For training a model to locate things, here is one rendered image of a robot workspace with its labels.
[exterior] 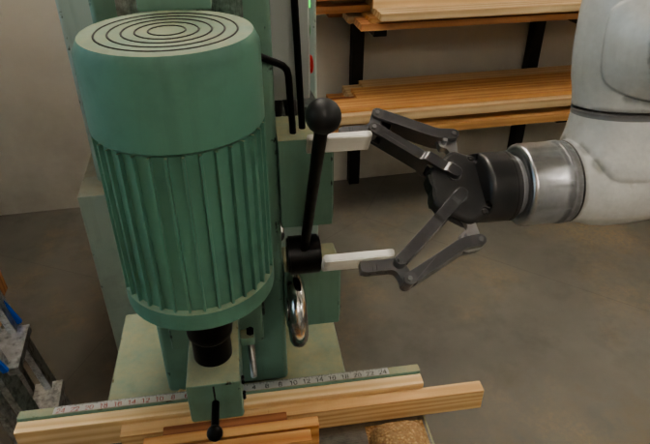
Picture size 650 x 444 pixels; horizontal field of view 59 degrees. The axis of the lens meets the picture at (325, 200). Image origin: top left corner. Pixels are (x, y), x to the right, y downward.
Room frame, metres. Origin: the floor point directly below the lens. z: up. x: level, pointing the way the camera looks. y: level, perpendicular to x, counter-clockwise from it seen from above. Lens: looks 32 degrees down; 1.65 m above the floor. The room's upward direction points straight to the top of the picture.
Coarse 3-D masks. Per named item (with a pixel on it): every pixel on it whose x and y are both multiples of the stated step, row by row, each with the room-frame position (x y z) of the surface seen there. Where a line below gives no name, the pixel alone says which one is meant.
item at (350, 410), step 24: (456, 384) 0.61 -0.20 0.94; (480, 384) 0.61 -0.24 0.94; (264, 408) 0.57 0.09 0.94; (288, 408) 0.57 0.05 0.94; (312, 408) 0.57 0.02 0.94; (336, 408) 0.57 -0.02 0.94; (360, 408) 0.57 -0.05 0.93; (384, 408) 0.57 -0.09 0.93; (408, 408) 0.58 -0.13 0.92; (432, 408) 0.59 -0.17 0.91; (456, 408) 0.59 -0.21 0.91; (144, 432) 0.52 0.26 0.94
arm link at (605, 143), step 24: (576, 120) 0.56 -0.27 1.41; (600, 120) 0.53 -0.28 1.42; (624, 120) 0.52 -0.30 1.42; (648, 120) 0.52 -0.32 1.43; (576, 144) 0.54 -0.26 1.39; (600, 144) 0.52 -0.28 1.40; (624, 144) 0.51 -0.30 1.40; (648, 144) 0.51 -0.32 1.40; (600, 168) 0.51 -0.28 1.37; (624, 168) 0.51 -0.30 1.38; (648, 168) 0.51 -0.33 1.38; (600, 192) 0.50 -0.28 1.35; (624, 192) 0.50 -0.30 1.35; (648, 192) 0.50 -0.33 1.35; (576, 216) 0.50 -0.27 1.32; (600, 216) 0.50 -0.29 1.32; (624, 216) 0.50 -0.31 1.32; (648, 216) 0.51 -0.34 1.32
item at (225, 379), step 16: (192, 352) 0.55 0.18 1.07; (240, 352) 0.57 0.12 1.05; (192, 368) 0.53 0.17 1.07; (208, 368) 0.53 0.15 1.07; (224, 368) 0.53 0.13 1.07; (240, 368) 0.53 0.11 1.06; (192, 384) 0.50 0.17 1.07; (208, 384) 0.50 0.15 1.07; (224, 384) 0.50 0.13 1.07; (240, 384) 0.51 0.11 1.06; (192, 400) 0.49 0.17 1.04; (208, 400) 0.50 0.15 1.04; (224, 400) 0.50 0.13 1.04; (240, 400) 0.50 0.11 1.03; (192, 416) 0.49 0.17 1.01; (208, 416) 0.50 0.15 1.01; (224, 416) 0.50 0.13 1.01
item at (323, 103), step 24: (312, 120) 0.49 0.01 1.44; (336, 120) 0.49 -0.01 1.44; (312, 144) 0.53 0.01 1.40; (312, 168) 0.55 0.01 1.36; (312, 192) 0.58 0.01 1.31; (312, 216) 0.62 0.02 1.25; (288, 240) 0.70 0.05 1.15; (312, 240) 0.70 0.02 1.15; (288, 264) 0.68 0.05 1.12; (312, 264) 0.68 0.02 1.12
